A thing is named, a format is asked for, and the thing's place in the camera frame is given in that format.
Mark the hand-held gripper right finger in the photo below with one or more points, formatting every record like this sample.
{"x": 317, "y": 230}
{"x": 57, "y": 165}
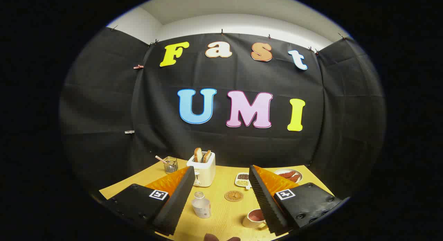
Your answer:
{"x": 266, "y": 206}

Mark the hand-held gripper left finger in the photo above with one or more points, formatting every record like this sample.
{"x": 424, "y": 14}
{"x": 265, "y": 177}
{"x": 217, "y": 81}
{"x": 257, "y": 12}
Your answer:
{"x": 178, "y": 203}

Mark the beige cup with pink inside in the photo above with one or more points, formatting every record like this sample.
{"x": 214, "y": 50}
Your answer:
{"x": 250, "y": 222}

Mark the clear juice bottle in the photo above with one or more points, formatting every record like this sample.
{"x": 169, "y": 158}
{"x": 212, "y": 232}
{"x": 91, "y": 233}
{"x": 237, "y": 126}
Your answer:
{"x": 201, "y": 208}

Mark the round brown coaster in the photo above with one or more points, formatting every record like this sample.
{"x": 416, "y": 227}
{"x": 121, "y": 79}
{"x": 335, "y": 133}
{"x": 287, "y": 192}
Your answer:
{"x": 234, "y": 196}

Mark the white divided dish of beans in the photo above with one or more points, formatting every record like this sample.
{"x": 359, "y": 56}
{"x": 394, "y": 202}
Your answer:
{"x": 243, "y": 181}

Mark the white oval plate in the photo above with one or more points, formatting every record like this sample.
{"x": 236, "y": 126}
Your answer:
{"x": 279, "y": 171}

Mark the white toaster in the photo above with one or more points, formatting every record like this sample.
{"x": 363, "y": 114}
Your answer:
{"x": 204, "y": 175}

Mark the red meat slice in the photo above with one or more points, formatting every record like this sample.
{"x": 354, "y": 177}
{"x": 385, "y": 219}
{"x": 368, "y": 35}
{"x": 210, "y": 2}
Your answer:
{"x": 295, "y": 178}
{"x": 287, "y": 174}

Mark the pink striped straw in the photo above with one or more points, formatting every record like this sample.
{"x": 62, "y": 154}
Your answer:
{"x": 160, "y": 159}

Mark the wooden table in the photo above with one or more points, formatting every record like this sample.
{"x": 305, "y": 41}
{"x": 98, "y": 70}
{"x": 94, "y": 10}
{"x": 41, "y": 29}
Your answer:
{"x": 223, "y": 182}

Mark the toasted bread slice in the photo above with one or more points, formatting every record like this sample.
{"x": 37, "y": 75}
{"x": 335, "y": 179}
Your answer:
{"x": 198, "y": 155}
{"x": 207, "y": 156}

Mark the black backdrop cloth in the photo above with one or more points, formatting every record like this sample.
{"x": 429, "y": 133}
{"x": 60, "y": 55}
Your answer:
{"x": 242, "y": 78}

